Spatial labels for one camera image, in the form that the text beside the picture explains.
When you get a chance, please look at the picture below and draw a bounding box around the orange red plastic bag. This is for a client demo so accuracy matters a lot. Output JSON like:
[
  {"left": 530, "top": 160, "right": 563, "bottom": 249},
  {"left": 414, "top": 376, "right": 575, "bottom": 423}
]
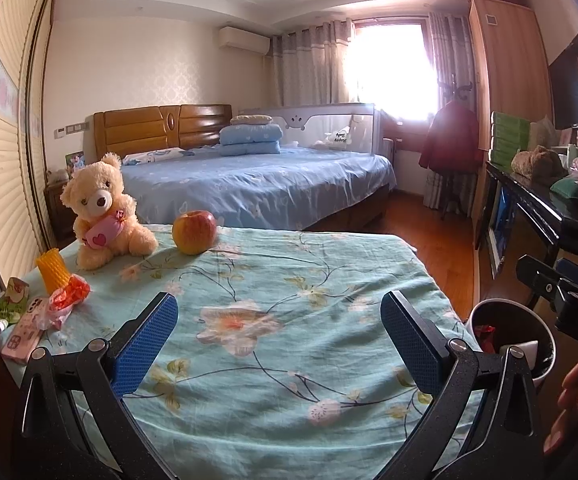
[{"left": 34, "top": 272, "right": 91, "bottom": 332}]

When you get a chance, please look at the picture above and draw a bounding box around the dark green cushion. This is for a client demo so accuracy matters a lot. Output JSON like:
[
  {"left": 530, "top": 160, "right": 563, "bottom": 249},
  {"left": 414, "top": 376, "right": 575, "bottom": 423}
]
[{"left": 550, "top": 176, "right": 578, "bottom": 206}]

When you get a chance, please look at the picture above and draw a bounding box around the person's right hand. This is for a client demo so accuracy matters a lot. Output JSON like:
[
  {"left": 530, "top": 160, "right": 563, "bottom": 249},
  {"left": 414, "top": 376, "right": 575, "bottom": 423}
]
[{"left": 543, "top": 359, "right": 578, "bottom": 454}]

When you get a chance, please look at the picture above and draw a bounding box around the stack of green boxes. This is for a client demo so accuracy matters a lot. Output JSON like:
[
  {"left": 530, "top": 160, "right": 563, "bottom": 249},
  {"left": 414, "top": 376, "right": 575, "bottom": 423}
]
[{"left": 490, "top": 111, "right": 530, "bottom": 163}]

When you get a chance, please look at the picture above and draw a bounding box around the beige teddy bear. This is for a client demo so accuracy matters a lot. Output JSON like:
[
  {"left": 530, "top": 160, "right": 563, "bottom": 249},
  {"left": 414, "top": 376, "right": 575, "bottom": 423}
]
[{"left": 60, "top": 154, "right": 159, "bottom": 272}]

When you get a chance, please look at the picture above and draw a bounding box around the folded blue quilt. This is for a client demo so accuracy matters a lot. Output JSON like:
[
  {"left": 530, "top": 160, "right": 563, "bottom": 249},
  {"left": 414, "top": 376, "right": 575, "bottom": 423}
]
[{"left": 219, "top": 124, "right": 283, "bottom": 157}]

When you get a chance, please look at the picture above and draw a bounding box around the tall wooden wardrobe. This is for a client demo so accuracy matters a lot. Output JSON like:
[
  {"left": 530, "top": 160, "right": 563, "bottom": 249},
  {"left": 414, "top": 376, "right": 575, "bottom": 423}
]
[{"left": 464, "top": 0, "right": 554, "bottom": 251}]

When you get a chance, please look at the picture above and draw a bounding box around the white air conditioner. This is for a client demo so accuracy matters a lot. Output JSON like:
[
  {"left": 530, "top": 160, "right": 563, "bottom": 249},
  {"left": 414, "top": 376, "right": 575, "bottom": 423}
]
[{"left": 218, "top": 26, "right": 271, "bottom": 56}]

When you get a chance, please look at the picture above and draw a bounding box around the narrow yellow foam fruit net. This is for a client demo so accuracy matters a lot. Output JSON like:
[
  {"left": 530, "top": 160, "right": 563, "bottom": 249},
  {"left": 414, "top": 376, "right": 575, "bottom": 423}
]
[{"left": 36, "top": 248, "right": 72, "bottom": 295}]

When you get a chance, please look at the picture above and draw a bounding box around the brown plush toy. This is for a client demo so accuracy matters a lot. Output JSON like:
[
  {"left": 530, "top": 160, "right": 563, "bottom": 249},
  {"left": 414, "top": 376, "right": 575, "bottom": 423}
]
[{"left": 510, "top": 145, "right": 562, "bottom": 180}]

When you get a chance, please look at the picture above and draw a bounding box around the red yellow apple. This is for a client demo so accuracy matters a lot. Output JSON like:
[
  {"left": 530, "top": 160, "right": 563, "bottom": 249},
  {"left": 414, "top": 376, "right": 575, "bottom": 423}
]
[{"left": 171, "top": 210, "right": 218, "bottom": 256}]

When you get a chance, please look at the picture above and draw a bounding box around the grey pillow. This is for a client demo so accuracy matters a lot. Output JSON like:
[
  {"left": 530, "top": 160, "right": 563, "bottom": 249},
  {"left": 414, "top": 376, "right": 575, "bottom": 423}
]
[{"left": 230, "top": 114, "right": 274, "bottom": 127}]

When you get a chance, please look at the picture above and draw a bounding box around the narrow grey patterned curtain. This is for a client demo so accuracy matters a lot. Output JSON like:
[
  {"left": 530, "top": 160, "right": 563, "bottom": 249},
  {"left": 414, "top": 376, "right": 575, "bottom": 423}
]
[{"left": 421, "top": 10, "right": 472, "bottom": 211}]

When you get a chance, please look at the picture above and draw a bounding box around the black television cabinet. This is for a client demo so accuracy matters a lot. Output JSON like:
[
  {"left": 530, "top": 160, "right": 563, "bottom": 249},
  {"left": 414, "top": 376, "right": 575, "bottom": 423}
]
[{"left": 484, "top": 160, "right": 578, "bottom": 301}]

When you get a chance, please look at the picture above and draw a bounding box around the blue framed picture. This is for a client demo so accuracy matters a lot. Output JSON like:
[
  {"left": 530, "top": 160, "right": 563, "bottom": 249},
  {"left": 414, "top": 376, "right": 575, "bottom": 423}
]
[{"left": 489, "top": 185, "right": 514, "bottom": 266}]

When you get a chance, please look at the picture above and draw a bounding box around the printed white blue pillow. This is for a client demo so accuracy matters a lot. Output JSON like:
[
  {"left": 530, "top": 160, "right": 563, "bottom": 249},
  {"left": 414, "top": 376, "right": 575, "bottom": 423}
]
[{"left": 122, "top": 147, "right": 195, "bottom": 166}]

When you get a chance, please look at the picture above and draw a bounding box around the dark red coat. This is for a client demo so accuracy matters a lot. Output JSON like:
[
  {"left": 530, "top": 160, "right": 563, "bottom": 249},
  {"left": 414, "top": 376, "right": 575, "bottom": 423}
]
[{"left": 418, "top": 100, "right": 484, "bottom": 173}]

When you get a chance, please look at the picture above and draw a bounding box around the green drink pouch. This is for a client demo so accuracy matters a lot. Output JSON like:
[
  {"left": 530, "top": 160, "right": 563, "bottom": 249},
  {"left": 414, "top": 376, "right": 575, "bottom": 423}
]
[{"left": 0, "top": 276, "right": 31, "bottom": 332}]

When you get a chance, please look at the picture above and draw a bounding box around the dark coat rack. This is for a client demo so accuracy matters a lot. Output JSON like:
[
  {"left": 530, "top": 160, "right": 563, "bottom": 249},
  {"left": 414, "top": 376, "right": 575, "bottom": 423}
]
[{"left": 436, "top": 72, "right": 470, "bottom": 218}]

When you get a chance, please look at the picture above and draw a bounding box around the white trash bin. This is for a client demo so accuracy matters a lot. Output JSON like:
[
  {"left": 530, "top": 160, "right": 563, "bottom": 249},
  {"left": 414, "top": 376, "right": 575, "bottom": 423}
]
[{"left": 466, "top": 297, "right": 558, "bottom": 393}]

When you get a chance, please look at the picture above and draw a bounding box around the bed with blue sheet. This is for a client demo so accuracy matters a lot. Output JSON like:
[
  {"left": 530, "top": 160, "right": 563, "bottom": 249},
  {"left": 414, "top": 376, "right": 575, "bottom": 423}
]
[{"left": 122, "top": 147, "right": 397, "bottom": 233}]

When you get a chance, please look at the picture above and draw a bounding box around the cream sliding closet door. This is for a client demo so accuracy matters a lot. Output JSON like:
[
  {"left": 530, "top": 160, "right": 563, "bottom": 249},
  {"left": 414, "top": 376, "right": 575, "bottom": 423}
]
[{"left": 0, "top": 0, "right": 65, "bottom": 281}]

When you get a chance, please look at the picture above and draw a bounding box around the floral light blue tablecloth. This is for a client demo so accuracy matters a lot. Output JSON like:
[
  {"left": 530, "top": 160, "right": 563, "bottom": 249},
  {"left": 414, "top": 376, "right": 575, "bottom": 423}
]
[{"left": 0, "top": 225, "right": 484, "bottom": 480}]

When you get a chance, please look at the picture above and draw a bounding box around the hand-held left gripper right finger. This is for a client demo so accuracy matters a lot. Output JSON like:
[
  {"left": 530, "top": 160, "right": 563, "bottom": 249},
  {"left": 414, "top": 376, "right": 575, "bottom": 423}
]
[{"left": 380, "top": 289, "right": 552, "bottom": 480}]

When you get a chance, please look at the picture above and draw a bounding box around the wooden nightstand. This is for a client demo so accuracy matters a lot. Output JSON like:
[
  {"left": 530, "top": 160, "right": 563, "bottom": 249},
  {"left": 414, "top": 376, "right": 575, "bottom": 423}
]
[{"left": 44, "top": 180, "right": 87, "bottom": 251}]

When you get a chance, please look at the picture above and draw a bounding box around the grey bed guard rail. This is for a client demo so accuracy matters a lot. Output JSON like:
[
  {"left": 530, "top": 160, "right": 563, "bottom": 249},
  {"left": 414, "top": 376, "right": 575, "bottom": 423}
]
[{"left": 239, "top": 102, "right": 385, "bottom": 155}]

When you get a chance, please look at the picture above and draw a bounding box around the wide grey patterned curtain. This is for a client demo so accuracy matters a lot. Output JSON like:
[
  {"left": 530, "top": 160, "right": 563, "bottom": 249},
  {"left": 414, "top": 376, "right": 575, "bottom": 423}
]
[{"left": 269, "top": 19, "right": 352, "bottom": 108}]

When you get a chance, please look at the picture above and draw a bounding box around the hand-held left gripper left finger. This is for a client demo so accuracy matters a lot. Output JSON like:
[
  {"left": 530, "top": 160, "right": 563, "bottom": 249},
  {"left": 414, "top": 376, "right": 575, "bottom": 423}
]
[{"left": 12, "top": 290, "right": 180, "bottom": 480}]

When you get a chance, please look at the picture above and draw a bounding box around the bright window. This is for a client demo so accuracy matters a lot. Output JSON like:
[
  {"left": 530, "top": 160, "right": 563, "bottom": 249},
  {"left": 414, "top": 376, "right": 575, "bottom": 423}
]
[{"left": 344, "top": 17, "right": 437, "bottom": 123}]

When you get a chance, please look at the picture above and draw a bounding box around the black television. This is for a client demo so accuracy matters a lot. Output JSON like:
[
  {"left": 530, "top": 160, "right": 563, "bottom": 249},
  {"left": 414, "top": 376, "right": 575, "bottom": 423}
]
[{"left": 548, "top": 27, "right": 578, "bottom": 131}]

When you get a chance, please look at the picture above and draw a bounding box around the wall switch panel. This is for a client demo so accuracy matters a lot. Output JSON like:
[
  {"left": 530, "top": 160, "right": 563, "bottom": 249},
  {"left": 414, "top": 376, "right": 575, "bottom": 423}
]
[{"left": 55, "top": 120, "right": 91, "bottom": 140}]

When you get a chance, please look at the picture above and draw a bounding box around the wooden headboard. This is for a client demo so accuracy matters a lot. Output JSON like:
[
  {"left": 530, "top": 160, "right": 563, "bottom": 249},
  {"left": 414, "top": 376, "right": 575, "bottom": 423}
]
[{"left": 93, "top": 104, "right": 233, "bottom": 161}]

